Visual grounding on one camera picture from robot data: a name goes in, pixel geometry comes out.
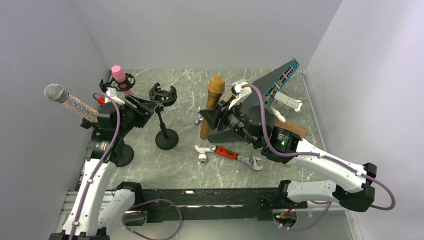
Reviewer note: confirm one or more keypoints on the black tripod shock-mount stand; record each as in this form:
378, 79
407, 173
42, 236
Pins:
112, 84

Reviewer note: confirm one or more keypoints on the pink microphone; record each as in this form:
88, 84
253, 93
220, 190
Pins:
122, 80

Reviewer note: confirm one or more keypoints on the blue network switch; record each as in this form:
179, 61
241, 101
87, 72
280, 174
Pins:
275, 82

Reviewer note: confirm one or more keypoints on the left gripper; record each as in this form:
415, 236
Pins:
144, 110

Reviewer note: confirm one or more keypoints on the chrome faucet fitting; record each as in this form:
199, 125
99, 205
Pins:
200, 117

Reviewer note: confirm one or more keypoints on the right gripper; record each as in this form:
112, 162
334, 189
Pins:
213, 116

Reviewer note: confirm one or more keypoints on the gold microphone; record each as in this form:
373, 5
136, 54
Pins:
216, 88

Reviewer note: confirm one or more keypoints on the white metal bracket stand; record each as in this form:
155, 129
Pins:
282, 104

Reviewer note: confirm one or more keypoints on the red handled adjustable wrench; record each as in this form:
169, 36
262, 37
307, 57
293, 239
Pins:
251, 160

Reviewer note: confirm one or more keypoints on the black round-base clip stand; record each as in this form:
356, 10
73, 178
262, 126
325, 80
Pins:
122, 154

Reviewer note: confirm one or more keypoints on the rhinestone silver microphone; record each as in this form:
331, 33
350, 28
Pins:
57, 93

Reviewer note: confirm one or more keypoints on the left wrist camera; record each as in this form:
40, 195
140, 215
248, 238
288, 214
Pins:
103, 98

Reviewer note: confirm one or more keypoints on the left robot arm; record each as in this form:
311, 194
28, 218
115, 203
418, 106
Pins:
106, 151

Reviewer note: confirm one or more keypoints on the black aluminium front rail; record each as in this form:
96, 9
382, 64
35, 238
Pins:
211, 204

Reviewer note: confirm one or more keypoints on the wooden board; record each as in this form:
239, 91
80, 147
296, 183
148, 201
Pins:
291, 126

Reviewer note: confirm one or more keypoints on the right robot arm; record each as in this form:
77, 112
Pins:
348, 184

